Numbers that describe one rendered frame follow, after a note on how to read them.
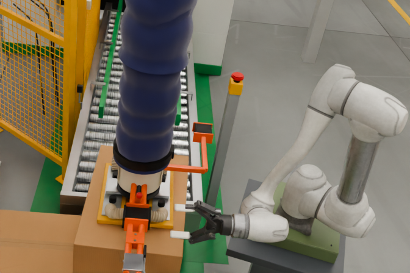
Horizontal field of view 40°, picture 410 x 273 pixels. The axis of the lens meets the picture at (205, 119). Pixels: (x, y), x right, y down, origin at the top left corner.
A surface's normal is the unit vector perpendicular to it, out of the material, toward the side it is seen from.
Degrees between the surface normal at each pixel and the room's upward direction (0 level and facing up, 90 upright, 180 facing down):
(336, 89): 58
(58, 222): 0
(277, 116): 0
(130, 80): 103
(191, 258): 0
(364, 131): 110
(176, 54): 97
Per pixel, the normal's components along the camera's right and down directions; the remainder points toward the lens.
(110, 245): 0.15, -0.81
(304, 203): -0.54, 0.35
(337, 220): -0.58, 0.55
